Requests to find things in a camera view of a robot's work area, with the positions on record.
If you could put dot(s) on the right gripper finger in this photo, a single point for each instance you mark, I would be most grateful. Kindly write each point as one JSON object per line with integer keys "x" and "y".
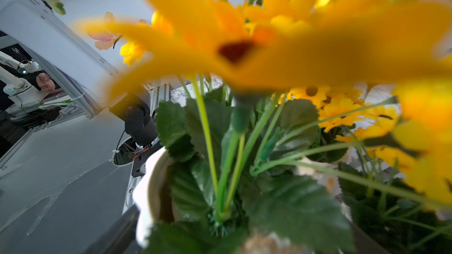
{"x": 119, "y": 236}

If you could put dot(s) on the sunflower pot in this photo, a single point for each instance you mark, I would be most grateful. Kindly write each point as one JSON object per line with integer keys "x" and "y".
{"x": 202, "y": 97}
{"x": 390, "y": 160}

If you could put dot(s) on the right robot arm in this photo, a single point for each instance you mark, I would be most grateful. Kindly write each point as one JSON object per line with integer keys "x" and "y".
{"x": 61, "y": 192}

